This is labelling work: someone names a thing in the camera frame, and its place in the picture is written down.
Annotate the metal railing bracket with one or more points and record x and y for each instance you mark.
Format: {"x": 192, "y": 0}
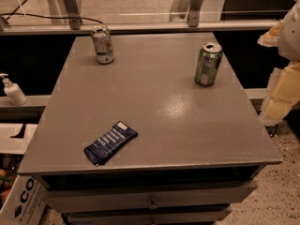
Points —
{"x": 194, "y": 12}
{"x": 73, "y": 9}

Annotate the dark blue snack bar wrapper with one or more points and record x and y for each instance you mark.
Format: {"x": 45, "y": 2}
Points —
{"x": 105, "y": 147}

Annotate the white pump bottle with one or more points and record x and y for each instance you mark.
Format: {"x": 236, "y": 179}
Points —
{"x": 13, "y": 91}

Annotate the lower cabinet drawer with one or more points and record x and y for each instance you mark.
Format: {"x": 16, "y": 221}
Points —
{"x": 160, "y": 216}

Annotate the green soda can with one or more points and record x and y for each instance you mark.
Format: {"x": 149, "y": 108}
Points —
{"x": 208, "y": 63}

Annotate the upper cabinet drawer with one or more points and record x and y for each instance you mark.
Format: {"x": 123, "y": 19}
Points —
{"x": 152, "y": 197}

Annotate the metal railing bracket left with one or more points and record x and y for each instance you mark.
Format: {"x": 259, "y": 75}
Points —
{"x": 73, "y": 9}

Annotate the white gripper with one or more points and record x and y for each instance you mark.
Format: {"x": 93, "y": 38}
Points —
{"x": 291, "y": 35}

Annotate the cabinet drawer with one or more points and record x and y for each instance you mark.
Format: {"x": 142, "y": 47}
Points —
{"x": 160, "y": 216}
{"x": 152, "y": 197}

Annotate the white 7up can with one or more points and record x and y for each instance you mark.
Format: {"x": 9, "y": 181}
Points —
{"x": 102, "y": 40}

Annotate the grey drawer cabinet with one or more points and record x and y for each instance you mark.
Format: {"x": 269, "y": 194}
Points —
{"x": 187, "y": 134}

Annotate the white cardboard box with letters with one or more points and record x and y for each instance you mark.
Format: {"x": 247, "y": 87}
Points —
{"x": 23, "y": 205}

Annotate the metal railing bracket right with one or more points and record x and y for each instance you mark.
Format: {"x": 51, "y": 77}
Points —
{"x": 194, "y": 12}

